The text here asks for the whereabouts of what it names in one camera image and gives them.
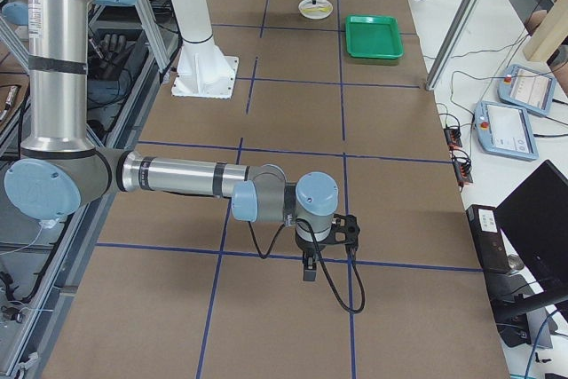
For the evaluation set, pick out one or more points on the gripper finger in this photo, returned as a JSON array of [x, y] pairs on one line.
[[309, 267]]

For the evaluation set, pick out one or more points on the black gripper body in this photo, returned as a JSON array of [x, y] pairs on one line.
[[306, 247]]

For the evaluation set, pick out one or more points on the white round plate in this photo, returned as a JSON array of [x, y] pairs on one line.
[[314, 15]]

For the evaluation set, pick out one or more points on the yellow plastic spoon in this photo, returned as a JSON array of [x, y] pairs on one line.
[[317, 9]]

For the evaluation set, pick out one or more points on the green plastic tray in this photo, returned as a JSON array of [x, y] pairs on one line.
[[373, 37]]

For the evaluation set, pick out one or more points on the black box device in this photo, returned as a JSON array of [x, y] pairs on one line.
[[488, 240]]

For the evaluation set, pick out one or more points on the black monitor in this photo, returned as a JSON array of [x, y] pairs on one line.
[[534, 220]]

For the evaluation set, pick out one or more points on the near teach pendant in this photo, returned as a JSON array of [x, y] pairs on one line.
[[505, 130]]

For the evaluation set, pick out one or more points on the teach pendant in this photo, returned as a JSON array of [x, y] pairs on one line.
[[505, 130], [527, 88]]

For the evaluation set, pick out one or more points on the far teach pendant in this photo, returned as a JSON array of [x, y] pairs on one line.
[[527, 88]]

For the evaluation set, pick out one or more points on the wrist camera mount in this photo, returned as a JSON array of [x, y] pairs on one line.
[[344, 231]]

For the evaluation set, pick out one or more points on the white camera mast base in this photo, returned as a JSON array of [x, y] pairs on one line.
[[203, 71]]

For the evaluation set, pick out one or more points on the aluminium frame post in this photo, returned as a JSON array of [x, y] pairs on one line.
[[453, 36]]

